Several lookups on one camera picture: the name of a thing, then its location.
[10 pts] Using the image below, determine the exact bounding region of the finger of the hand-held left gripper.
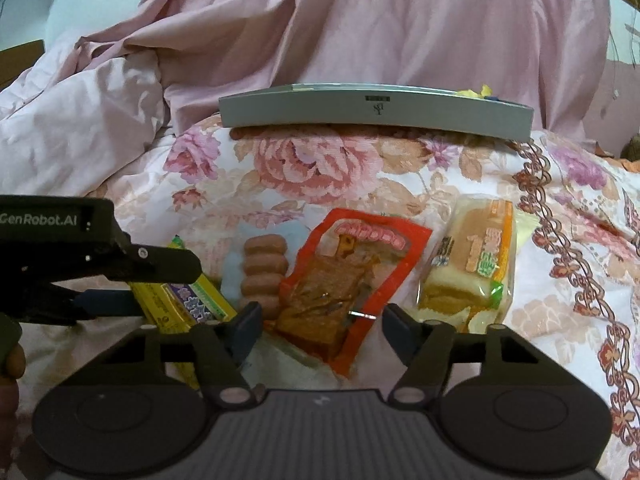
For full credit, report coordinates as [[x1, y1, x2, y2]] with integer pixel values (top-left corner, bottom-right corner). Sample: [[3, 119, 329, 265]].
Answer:
[[74, 287, 149, 322], [112, 242, 203, 284]]

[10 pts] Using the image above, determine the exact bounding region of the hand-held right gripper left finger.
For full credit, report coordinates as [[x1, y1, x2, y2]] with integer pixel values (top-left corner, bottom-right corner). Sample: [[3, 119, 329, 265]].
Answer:
[[75, 302, 267, 405]]

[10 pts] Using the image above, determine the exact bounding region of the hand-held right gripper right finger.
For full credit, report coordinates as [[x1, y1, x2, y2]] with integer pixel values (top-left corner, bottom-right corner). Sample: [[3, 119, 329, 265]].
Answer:
[[382, 304, 567, 406]]

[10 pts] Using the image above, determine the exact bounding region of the red dried tofu packet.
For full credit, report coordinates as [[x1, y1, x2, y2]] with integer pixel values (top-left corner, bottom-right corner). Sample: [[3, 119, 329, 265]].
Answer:
[[272, 207, 434, 378]]

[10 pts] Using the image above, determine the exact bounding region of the sandwich cake packet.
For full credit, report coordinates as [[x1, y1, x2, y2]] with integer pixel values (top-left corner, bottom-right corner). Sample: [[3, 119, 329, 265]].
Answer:
[[417, 195, 518, 333]]

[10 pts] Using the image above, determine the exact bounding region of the grey shallow box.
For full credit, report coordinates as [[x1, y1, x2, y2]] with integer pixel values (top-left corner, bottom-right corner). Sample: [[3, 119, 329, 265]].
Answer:
[[218, 83, 535, 142]]

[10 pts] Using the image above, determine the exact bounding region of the person's left hand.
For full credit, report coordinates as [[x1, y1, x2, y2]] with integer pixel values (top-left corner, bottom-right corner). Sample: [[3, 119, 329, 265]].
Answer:
[[0, 346, 27, 461]]

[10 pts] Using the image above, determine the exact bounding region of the clear packet of small sausages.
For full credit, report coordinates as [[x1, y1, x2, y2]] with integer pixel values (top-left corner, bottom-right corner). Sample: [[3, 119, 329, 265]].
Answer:
[[220, 232, 301, 322]]

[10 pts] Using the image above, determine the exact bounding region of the pale pink duvet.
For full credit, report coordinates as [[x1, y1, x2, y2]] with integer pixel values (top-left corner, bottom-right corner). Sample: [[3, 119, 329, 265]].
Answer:
[[0, 30, 174, 200]]

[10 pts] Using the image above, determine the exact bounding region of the pale yellow snack packet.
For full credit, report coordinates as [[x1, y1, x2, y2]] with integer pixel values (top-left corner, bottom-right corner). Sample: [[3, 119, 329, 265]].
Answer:
[[514, 209, 542, 257]]

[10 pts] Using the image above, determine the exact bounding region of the floral blanket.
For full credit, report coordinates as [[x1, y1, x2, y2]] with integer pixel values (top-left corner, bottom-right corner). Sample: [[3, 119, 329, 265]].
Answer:
[[20, 110, 640, 480]]

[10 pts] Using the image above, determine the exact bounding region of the wooden headboard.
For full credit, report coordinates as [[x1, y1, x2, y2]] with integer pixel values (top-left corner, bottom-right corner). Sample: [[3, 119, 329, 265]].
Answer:
[[0, 39, 47, 92]]

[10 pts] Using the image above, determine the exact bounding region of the orange cloth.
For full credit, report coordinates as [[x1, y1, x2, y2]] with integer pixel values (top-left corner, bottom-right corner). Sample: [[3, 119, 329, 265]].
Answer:
[[595, 152, 640, 175]]

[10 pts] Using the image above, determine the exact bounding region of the pink satin curtain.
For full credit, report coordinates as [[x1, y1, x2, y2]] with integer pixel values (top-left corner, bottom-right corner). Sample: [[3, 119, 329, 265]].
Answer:
[[75, 0, 612, 142]]

